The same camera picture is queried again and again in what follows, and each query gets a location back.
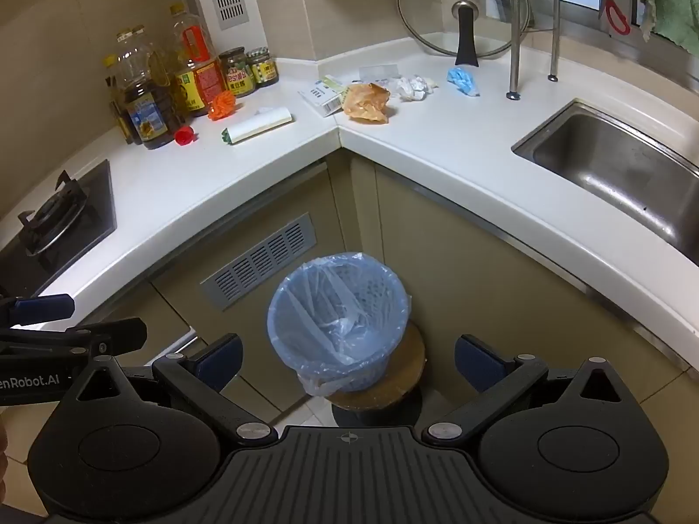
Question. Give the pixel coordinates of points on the small yellow oil bottle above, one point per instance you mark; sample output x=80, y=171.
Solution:
x=117, y=103

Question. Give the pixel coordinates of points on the grey cabinet vent grille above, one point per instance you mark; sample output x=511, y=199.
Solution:
x=256, y=268

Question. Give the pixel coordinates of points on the orange paper bag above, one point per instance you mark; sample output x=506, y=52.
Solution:
x=367, y=102

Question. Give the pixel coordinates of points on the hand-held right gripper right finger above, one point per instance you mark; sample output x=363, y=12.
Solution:
x=475, y=363

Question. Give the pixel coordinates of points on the gas stove burner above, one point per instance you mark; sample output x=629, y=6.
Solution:
x=54, y=229

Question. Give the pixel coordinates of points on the stainless steel sink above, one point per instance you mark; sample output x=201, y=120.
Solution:
x=617, y=174

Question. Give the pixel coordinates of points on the green cloth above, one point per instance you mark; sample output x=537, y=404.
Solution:
x=669, y=5

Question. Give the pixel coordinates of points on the blue face mask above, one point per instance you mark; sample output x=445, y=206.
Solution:
x=463, y=81

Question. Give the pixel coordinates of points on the small yellow label jar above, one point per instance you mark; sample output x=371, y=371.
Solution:
x=266, y=71

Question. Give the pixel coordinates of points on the glass pot lid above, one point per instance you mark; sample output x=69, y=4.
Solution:
x=465, y=38

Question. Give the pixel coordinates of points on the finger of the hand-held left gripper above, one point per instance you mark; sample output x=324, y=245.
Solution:
x=109, y=335
x=43, y=308

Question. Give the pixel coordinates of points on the metal rack frame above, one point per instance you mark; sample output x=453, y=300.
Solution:
x=514, y=38

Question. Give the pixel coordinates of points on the large green label jar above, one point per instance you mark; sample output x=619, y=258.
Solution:
x=237, y=73

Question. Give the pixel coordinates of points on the beige cabinet door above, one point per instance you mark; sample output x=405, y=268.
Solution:
x=246, y=202
x=480, y=273

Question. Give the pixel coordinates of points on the large dark oil bottle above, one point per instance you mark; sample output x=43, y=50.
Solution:
x=147, y=114

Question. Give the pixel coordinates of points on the white green cardboard box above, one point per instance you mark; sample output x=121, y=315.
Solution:
x=322, y=95

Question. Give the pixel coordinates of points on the white paper roll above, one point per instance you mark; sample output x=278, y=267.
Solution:
x=256, y=126

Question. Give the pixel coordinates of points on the red bottle cap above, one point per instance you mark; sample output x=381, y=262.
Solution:
x=185, y=135

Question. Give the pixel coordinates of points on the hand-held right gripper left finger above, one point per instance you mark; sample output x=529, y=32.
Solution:
x=221, y=363

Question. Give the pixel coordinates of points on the round wooden stool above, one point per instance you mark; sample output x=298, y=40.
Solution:
x=393, y=387

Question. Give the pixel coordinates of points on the white tissue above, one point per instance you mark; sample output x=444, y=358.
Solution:
x=412, y=88

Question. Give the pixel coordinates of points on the waste basket with blue liner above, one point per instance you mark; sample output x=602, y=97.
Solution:
x=338, y=311

